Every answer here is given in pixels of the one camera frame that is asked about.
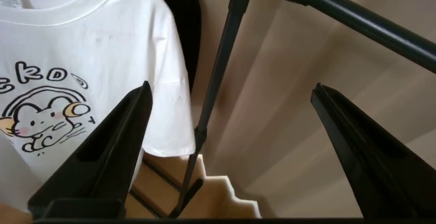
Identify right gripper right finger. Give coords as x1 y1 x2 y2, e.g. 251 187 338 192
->
309 82 436 218

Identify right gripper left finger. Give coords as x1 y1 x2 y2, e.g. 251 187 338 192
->
29 80 153 218

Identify white garment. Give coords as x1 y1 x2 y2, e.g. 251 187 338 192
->
0 0 197 213

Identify black shorts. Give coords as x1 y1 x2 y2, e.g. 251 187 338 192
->
146 0 202 92

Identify black clothes rack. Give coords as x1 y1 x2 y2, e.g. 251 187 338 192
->
129 0 436 219

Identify beige curtain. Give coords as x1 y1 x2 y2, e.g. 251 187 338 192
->
180 0 436 218

